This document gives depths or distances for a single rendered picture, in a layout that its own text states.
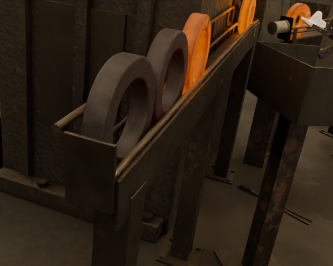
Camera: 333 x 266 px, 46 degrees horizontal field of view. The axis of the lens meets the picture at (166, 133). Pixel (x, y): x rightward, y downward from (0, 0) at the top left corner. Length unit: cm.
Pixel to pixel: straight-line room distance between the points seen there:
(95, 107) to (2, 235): 99
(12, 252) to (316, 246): 106
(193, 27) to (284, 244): 96
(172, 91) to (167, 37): 15
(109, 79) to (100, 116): 5
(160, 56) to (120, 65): 15
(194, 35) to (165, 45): 17
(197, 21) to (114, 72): 37
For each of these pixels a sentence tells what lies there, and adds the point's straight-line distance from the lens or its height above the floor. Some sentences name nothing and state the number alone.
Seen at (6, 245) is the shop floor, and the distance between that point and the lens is 141.
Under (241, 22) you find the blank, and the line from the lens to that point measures 157.
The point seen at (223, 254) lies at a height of 1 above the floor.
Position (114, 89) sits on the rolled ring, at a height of 73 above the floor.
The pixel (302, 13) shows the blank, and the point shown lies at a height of 74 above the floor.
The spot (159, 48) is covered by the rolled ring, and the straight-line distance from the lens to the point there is 67.
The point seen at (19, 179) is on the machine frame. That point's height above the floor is 7.
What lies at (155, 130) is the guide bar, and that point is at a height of 64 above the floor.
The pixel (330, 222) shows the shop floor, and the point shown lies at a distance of 178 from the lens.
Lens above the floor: 89
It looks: 23 degrees down
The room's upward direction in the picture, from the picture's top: 8 degrees clockwise
